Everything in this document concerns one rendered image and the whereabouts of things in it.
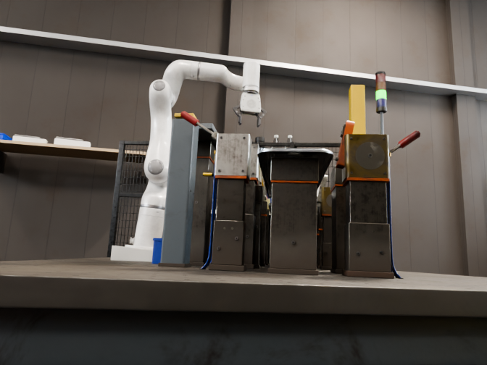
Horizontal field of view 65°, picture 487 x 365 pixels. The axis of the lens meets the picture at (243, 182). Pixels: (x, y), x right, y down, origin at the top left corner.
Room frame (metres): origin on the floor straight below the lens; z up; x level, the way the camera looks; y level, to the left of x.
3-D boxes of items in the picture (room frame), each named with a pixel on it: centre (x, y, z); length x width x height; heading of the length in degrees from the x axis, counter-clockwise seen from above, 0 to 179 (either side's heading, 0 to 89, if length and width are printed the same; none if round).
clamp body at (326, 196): (1.62, -0.40, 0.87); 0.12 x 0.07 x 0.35; 84
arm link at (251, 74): (1.79, -0.02, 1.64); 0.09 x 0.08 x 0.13; 2
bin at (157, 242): (1.43, 0.26, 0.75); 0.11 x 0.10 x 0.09; 174
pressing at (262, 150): (1.56, -0.21, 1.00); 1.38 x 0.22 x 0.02; 174
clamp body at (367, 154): (0.98, -0.33, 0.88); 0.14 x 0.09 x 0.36; 84
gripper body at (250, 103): (1.79, -0.02, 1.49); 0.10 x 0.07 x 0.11; 102
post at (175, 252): (1.14, 0.19, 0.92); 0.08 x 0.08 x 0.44; 84
